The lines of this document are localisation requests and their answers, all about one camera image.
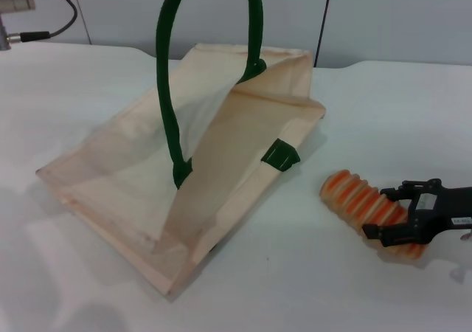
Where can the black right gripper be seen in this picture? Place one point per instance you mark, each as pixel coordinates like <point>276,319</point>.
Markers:
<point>450,210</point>

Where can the orange striped bread loaf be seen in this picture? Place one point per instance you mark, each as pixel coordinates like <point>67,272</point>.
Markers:
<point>350,199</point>

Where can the thin dark background pole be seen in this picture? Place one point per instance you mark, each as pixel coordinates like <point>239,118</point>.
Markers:
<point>323,22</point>

